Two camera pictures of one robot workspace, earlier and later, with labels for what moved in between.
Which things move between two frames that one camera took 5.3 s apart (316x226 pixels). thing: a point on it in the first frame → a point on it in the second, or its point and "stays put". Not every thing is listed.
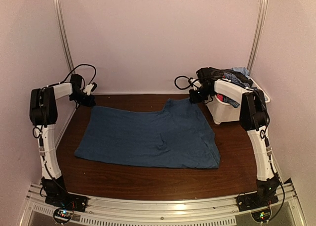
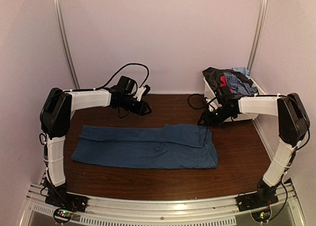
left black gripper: x=91 y=100 → x=142 y=109
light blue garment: x=242 y=69 stays put
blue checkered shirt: x=231 y=78 stays put
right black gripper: x=194 y=99 → x=208 y=120
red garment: x=220 y=97 → x=223 y=78
